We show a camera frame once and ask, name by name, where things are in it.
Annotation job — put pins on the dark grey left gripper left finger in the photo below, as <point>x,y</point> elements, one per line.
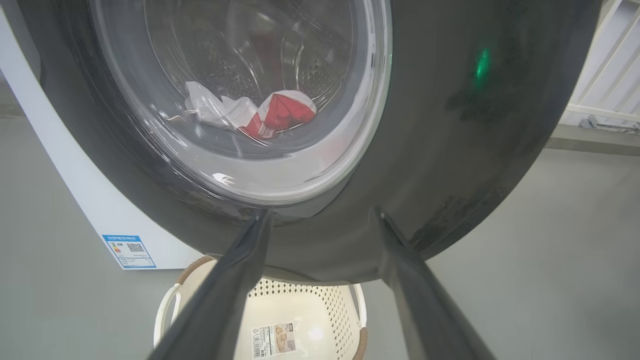
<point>220,300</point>

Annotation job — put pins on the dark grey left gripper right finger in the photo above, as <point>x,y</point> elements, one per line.
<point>420,310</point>

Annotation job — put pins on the dark round glass washer door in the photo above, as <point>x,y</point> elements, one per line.
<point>450,150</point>

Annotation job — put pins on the red and white garment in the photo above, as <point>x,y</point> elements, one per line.
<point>285,110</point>

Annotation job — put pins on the white barcode basket label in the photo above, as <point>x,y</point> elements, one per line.
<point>274,341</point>

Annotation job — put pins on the cream perforated laundry basket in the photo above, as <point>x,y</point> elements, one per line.
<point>325,310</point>

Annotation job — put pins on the white washing machine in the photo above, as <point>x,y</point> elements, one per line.
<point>75,190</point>

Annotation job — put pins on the blue energy label sticker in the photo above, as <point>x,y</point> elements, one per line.
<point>129,251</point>

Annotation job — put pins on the steel washer drum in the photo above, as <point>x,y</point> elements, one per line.
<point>225,60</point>

